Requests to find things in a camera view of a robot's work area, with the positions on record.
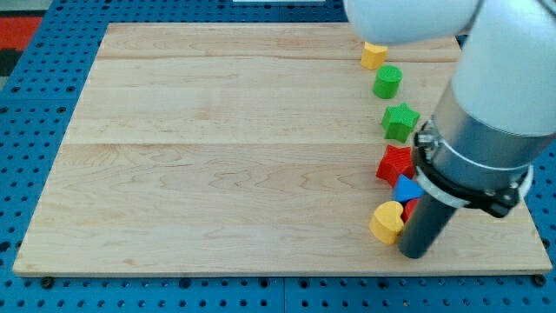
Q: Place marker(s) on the red star block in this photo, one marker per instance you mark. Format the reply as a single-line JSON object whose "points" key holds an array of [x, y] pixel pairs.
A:
{"points": [[396, 162]]}

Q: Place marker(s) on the green star block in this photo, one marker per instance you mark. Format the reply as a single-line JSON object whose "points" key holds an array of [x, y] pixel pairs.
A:
{"points": [[399, 121]]}

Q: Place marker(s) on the light wooden board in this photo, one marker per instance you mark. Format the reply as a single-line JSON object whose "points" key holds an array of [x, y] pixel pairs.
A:
{"points": [[234, 149]]}

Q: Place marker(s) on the green cylinder block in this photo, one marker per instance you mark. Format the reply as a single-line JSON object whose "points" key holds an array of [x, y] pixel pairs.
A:
{"points": [[387, 81]]}

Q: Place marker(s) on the blue triangle block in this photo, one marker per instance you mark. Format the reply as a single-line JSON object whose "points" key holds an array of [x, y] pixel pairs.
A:
{"points": [[406, 189]]}

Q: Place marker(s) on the red block behind tool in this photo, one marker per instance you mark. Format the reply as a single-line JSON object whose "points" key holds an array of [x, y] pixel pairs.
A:
{"points": [[409, 209]]}

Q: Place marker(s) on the yellow pentagon block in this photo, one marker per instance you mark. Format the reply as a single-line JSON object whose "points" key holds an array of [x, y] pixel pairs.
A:
{"points": [[373, 56]]}

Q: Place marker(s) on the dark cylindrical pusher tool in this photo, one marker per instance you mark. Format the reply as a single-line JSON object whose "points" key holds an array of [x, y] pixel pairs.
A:
{"points": [[429, 218]]}

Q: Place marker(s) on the yellow heart block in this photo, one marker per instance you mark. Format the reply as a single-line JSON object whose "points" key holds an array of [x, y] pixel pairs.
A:
{"points": [[386, 223]]}

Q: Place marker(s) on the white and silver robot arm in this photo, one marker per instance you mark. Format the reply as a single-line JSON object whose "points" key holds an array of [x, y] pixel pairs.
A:
{"points": [[498, 112]]}

